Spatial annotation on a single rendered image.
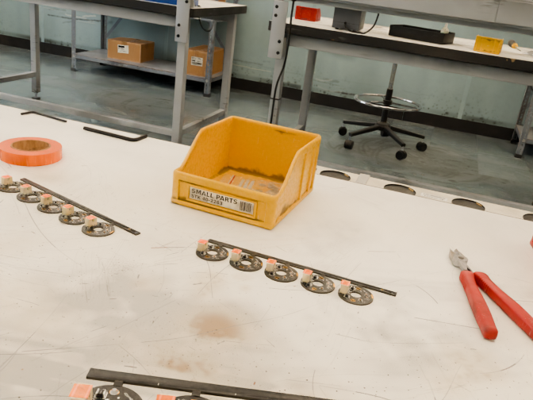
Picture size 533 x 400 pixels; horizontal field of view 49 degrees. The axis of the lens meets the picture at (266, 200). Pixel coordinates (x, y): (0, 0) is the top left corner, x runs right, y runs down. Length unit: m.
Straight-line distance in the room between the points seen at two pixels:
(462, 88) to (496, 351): 4.23
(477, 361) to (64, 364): 0.24
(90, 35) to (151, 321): 5.19
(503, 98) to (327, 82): 1.29
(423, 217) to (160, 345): 0.32
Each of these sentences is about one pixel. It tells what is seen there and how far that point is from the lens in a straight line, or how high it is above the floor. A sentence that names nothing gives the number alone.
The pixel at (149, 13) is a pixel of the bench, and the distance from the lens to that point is 2.85.
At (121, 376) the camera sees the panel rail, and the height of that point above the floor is 0.81.
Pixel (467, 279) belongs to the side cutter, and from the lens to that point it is 0.47.
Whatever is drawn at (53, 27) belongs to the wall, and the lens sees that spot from 5.72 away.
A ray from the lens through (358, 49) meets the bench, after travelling 2.54.
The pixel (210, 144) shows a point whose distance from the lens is 0.57.
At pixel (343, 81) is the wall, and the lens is 4.67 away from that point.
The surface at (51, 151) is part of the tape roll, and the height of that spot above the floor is 0.76.
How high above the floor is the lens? 0.96
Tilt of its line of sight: 22 degrees down
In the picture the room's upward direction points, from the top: 8 degrees clockwise
